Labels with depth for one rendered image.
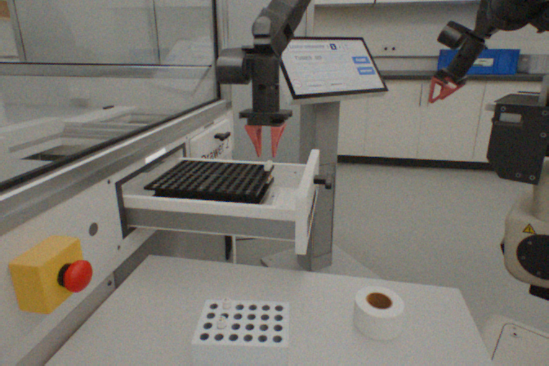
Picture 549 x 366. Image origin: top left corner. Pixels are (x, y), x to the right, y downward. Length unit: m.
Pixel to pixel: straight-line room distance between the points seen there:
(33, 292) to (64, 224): 0.11
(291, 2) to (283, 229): 0.44
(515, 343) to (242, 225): 1.04
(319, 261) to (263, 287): 1.32
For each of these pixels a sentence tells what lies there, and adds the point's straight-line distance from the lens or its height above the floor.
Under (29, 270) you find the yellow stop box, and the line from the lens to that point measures 0.54.
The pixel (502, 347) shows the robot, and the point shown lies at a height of 0.28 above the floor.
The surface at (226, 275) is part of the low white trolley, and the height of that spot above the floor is 0.76.
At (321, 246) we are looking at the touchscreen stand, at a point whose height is 0.18.
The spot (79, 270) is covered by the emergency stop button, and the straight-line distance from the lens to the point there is 0.54.
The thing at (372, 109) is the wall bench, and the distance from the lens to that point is 3.64.
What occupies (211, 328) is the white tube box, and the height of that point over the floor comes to 0.80.
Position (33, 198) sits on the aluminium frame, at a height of 0.97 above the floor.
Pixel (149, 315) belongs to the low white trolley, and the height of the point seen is 0.76.
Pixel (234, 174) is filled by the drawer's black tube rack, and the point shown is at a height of 0.90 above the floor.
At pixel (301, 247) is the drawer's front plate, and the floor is 0.84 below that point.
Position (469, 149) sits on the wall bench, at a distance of 3.89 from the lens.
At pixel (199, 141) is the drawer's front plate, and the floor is 0.92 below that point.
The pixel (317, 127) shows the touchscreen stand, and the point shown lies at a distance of 1.66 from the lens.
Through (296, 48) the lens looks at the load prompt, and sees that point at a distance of 1.61.
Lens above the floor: 1.16
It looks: 18 degrees down
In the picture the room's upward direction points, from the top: straight up
